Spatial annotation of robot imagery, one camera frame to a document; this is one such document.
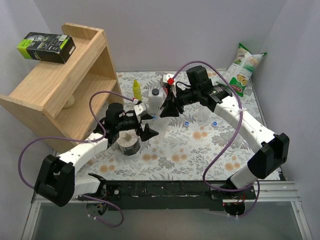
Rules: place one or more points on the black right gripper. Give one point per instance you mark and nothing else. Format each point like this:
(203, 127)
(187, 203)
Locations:
(175, 101)

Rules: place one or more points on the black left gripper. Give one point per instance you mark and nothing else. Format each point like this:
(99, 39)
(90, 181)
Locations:
(142, 127)

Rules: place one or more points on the clear plastic bottle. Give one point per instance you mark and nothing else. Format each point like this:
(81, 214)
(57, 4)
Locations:
(203, 114)
(160, 125)
(236, 144)

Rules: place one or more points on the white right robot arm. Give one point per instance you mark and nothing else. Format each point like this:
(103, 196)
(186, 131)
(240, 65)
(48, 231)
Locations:
(270, 149)

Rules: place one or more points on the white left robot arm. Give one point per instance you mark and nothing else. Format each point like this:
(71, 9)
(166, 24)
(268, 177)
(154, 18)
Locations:
(57, 180)

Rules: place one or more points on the white bottle black cap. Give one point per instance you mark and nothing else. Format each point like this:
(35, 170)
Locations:
(155, 100)

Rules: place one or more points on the yellow squeeze bottle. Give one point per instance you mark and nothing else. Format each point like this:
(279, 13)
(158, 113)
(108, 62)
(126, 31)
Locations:
(136, 88)

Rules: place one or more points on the floral table mat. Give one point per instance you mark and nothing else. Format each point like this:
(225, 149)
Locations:
(185, 153)

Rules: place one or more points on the green chips bag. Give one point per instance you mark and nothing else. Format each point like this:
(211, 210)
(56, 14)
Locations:
(242, 68)

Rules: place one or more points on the cream object under shelf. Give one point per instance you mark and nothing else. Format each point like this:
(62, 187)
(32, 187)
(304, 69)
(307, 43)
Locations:
(69, 102)

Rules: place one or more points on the wooden shelf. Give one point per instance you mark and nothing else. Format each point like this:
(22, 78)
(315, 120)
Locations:
(89, 75)

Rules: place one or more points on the black green box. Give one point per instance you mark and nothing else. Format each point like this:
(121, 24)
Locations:
(47, 47)

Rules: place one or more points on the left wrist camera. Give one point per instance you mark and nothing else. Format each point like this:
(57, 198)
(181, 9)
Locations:
(139, 108)

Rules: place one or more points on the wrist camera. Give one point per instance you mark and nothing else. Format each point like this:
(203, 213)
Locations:
(167, 81)
(139, 108)

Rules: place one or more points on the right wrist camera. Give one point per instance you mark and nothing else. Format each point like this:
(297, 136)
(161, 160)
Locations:
(167, 81)

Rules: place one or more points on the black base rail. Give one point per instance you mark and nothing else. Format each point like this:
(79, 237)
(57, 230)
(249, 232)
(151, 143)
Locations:
(167, 194)

